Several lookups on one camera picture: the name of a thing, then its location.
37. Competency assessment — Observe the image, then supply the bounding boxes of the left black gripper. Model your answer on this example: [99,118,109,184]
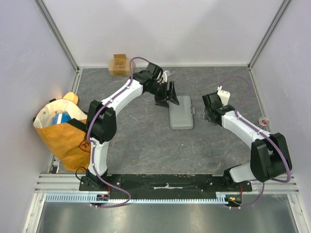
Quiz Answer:
[147,81,179,109]

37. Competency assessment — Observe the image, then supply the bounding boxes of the grey plastic tool case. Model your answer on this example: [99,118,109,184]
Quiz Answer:
[169,96,194,130]

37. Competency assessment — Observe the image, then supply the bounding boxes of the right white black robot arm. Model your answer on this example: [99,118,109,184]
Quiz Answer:
[202,91,292,191]

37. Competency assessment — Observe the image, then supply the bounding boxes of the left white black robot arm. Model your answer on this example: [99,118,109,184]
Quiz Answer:
[85,63,179,191]

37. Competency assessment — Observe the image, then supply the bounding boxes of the small cardboard box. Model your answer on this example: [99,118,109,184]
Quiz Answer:
[108,54,136,76]

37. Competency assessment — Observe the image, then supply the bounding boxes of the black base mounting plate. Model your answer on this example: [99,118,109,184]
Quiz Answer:
[79,174,252,192]

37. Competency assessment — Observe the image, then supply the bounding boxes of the tan wooden object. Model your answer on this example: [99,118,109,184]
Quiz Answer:
[63,92,79,105]

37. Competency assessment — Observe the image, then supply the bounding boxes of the brown paper tote bag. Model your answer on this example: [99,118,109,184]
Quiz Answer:
[33,99,91,172]

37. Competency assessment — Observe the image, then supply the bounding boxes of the blue box in bag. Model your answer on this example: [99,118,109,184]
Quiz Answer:
[52,113,71,125]

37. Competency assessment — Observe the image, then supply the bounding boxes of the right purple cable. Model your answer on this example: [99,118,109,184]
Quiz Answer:
[218,76,292,209]

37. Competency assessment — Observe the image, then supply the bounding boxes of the purple cable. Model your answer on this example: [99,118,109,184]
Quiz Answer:
[218,76,292,209]
[86,57,151,209]

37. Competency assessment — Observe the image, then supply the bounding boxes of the white slotted cable duct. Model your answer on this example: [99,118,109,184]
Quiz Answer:
[46,193,227,204]

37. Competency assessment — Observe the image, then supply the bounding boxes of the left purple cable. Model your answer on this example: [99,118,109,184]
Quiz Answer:
[86,57,151,209]

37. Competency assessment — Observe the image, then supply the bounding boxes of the aluminium frame rail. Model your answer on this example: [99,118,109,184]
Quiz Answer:
[35,173,299,194]

